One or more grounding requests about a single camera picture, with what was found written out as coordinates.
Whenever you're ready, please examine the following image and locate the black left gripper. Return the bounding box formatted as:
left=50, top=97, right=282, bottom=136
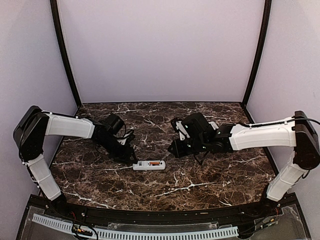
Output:
left=97, top=135, right=138, bottom=164

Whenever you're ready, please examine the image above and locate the screwdriver with clear handle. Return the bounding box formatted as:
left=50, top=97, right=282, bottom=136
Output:
left=161, top=152, right=171, bottom=161

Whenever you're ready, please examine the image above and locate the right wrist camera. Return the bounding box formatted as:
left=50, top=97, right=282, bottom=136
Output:
left=170, top=117, right=190, bottom=141

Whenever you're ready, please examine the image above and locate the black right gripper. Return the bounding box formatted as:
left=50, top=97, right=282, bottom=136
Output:
left=168, top=137, right=208, bottom=158

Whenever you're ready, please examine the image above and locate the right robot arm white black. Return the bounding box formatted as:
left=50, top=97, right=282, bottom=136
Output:
left=168, top=111, right=320, bottom=217

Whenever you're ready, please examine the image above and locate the black left frame post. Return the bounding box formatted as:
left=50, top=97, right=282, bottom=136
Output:
left=49, top=0, right=82, bottom=108

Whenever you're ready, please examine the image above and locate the black frame post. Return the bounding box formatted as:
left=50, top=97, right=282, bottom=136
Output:
left=49, top=0, right=82, bottom=108
left=241, top=0, right=272, bottom=109

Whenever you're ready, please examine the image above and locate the black right frame post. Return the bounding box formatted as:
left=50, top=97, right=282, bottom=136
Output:
left=241, top=0, right=272, bottom=109

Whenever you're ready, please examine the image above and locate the white remote control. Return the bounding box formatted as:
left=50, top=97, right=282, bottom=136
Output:
left=132, top=160, right=166, bottom=171
left=209, top=121, right=219, bottom=130

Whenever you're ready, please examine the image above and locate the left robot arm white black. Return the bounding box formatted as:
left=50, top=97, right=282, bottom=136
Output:
left=12, top=105, right=138, bottom=218

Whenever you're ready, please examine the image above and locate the white slotted cable duct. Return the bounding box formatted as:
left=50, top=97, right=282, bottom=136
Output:
left=32, top=213, right=239, bottom=240

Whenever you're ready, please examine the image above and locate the black front table rail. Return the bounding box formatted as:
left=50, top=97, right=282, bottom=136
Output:
left=44, top=202, right=279, bottom=226

